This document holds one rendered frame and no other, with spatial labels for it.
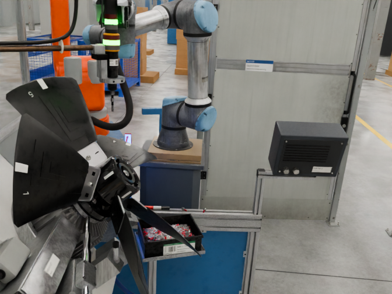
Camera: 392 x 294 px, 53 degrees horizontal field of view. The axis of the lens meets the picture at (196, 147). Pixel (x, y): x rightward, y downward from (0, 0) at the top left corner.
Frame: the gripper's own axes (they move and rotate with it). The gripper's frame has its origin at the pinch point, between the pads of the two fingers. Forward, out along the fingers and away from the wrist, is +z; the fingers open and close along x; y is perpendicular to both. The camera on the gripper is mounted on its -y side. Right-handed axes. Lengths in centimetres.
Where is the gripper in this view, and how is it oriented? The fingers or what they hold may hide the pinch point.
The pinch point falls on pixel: (107, 0)
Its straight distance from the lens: 107.1
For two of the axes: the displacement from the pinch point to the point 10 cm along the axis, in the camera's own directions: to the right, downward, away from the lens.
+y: -0.5, 9.4, 3.4
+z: 0.4, 3.4, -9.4
